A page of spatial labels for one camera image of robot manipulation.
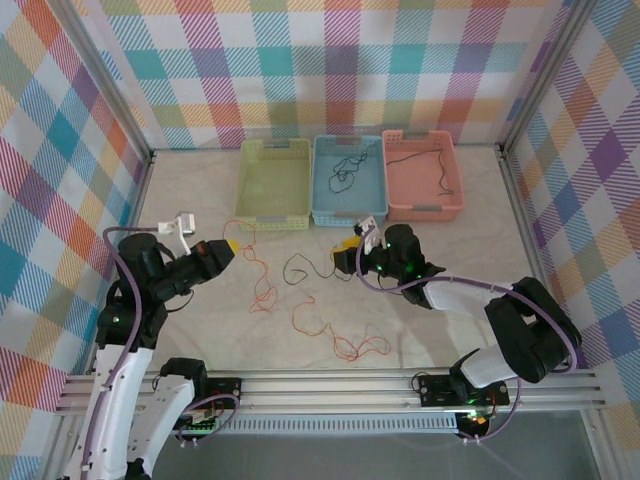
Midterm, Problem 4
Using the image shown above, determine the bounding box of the thin dark green cable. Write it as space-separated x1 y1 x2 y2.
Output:
282 253 347 285

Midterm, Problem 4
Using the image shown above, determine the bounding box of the thin orange cable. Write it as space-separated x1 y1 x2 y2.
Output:
293 295 393 362

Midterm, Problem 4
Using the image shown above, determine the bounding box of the thin black cable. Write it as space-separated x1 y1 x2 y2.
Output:
387 148 454 197

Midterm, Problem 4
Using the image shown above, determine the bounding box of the blue plastic basket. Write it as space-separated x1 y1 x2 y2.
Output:
310 134 389 229

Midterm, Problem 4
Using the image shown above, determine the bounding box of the pink plastic basket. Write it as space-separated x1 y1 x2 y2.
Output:
381 128 467 223

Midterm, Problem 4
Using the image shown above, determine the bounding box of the green plastic basket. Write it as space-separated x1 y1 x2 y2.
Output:
233 138 314 233

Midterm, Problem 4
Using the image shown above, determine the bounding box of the aluminium side floor rail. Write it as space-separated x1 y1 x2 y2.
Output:
497 144 549 289
122 149 157 236

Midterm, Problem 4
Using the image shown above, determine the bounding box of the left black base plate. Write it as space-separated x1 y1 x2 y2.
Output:
189 375 245 412

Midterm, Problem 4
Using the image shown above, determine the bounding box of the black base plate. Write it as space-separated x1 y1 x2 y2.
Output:
189 375 245 412
417 372 512 409

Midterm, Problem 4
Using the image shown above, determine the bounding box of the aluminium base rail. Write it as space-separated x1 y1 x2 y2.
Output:
52 367 609 419

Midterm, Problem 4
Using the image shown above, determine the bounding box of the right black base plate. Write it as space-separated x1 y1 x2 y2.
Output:
417 372 512 409

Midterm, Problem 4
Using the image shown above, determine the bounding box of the slotted grey cable duct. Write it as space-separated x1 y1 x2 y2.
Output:
149 416 462 436

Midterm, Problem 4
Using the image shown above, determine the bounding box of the aluminium frame post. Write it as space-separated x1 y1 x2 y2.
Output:
497 0 599 159
62 0 157 161

